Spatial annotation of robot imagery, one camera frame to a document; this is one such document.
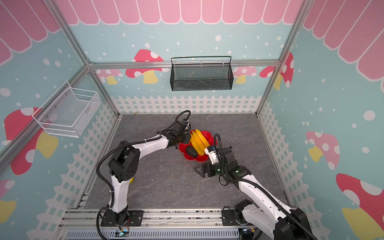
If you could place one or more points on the dark fake avocado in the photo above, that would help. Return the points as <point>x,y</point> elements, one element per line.
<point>191,152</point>

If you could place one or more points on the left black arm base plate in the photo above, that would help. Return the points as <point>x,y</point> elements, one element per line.
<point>127,218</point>

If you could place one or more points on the aluminium front rail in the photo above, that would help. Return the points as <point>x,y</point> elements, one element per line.
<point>156,224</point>

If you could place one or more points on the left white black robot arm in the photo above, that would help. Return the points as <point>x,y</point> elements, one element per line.
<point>118,167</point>

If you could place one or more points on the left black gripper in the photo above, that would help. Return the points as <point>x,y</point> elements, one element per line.
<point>187,139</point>

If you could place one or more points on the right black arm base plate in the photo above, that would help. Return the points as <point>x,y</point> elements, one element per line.
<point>232,218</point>

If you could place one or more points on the red flower-shaped fruit bowl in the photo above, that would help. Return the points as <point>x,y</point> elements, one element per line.
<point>201,159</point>

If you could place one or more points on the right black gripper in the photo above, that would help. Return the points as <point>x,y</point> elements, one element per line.
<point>204,169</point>

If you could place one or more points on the white wire mesh basket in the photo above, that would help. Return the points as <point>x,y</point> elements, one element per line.
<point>68,112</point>

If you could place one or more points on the black wire mesh basket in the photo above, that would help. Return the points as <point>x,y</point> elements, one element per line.
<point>205,73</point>

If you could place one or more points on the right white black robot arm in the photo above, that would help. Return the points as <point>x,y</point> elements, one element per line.
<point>263,210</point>

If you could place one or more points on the yellow fake banana bunch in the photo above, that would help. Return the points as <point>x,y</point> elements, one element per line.
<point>201,140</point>

